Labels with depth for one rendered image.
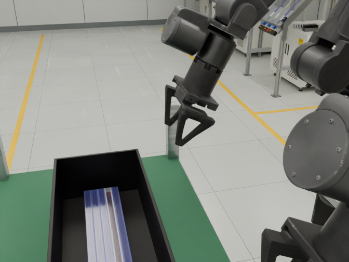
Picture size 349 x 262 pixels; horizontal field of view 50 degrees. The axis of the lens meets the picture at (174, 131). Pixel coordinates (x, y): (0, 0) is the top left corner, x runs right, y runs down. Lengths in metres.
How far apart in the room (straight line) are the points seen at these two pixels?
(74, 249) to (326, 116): 0.55
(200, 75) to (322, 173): 0.44
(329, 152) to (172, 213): 0.57
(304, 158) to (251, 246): 1.89
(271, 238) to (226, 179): 2.26
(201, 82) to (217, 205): 1.77
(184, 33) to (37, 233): 0.47
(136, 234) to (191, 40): 0.37
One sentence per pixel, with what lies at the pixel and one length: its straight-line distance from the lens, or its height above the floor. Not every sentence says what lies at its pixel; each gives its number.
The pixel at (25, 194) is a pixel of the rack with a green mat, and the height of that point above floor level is 0.95.
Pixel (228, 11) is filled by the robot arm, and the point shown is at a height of 1.35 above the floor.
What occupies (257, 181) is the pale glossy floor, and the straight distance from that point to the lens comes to 2.66.
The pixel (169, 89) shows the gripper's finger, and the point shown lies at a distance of 0.74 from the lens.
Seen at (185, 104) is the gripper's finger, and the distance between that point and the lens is 0.65.
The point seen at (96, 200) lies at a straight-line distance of 0.78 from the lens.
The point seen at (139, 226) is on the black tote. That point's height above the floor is 0.96.
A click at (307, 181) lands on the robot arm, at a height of 1.31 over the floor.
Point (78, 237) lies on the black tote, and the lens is 0.75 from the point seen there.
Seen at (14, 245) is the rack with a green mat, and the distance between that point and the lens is 0.79.
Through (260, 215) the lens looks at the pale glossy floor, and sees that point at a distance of 2.36.
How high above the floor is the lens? 1.45
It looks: 26 degrees down
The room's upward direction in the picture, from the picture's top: straight up
